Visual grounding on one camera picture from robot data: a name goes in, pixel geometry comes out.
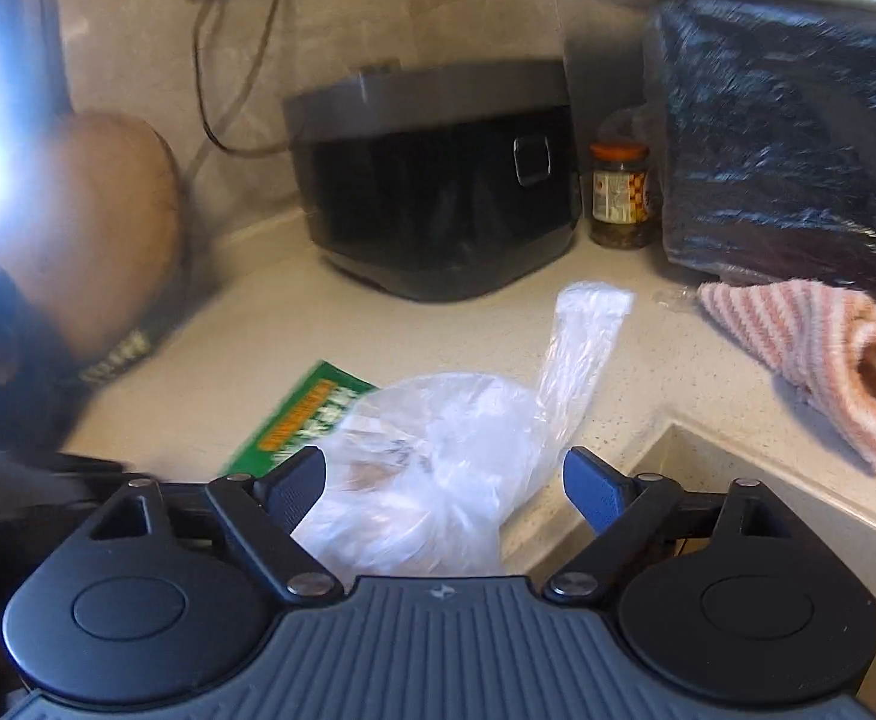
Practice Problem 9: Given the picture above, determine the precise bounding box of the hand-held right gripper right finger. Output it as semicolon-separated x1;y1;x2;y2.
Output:
544;445;796;605

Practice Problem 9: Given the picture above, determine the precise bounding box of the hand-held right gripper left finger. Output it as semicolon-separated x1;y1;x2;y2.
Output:
87;447;338;605

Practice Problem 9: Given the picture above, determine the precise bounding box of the clear plastic bag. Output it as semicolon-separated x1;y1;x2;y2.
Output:
290;281;635;580

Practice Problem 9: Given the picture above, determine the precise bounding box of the person's left forearm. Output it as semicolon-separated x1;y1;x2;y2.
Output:
1;111;185;355

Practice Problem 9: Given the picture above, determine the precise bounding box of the green printed packet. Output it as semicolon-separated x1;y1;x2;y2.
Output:
215;358;380;482

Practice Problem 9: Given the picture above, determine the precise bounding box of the pink striped towel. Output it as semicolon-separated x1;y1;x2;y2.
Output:
695;277;876;475

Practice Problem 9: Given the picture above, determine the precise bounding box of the glass jar with orange lid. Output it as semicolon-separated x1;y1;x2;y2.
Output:
586;140;654;250

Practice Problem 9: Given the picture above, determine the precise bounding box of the black rice cooker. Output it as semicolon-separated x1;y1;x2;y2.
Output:
280;58;583;304

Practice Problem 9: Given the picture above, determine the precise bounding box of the black plastic-wrapped appliance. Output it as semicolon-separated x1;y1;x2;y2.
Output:
642;0;876;332

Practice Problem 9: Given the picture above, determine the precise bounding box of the black power cable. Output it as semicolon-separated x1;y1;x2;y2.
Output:
192;0;293;160

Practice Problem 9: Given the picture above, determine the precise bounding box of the grey power cable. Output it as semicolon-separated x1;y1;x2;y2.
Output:
183;0;289;173

